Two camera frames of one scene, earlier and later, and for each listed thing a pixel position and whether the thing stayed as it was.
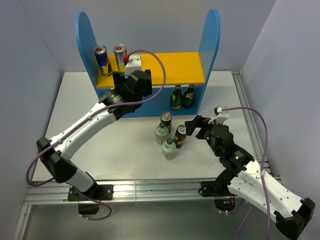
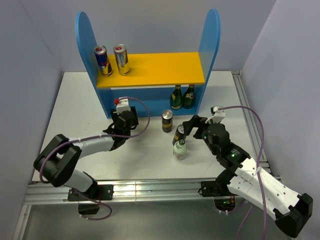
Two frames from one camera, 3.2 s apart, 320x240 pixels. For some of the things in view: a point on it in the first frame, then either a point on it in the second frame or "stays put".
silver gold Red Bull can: (120, 51) stays put
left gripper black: (119, 79) -> (114, 116)
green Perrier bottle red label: (189, 97) stays put
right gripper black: (198, 121) stays put
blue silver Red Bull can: (101, 53) stays put
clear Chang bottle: (169, 149) -> (180, 150)
